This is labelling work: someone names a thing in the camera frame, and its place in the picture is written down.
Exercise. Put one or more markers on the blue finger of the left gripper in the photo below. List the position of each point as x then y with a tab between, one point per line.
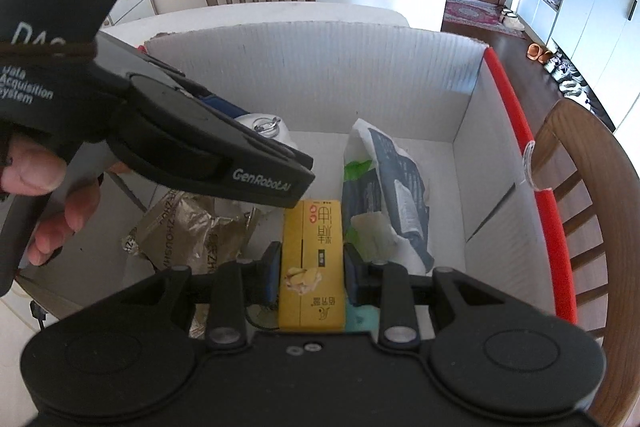
223	106

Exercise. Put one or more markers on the orange slippers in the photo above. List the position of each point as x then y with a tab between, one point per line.
537	53

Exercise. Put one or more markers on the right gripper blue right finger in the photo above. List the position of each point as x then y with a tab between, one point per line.
389	288

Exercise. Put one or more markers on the red and white cardboard box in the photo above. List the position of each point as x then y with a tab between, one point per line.
443	98

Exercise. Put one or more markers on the wooden chair beside box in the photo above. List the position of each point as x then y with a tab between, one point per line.
580	162

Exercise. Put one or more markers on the patterned red doormat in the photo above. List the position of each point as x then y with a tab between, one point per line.
483	15

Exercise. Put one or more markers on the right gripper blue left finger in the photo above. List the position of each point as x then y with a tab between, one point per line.
234	287

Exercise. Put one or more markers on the yellow snack box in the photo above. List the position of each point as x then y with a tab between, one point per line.
312	295

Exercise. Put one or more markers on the gold foil snack bag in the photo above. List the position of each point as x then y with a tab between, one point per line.
199	231

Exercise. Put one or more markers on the white shoes on floor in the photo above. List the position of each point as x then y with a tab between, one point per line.
569	81

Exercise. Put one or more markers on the light blue wall cabinets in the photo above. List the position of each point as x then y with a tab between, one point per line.
600	38

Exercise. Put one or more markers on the person's left hand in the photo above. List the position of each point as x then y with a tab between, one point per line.
29	169

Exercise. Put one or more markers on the blue white snack bag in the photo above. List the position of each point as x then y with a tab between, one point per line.
385	207

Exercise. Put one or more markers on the white sideboard with wooden top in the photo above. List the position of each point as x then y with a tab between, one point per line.
125	11

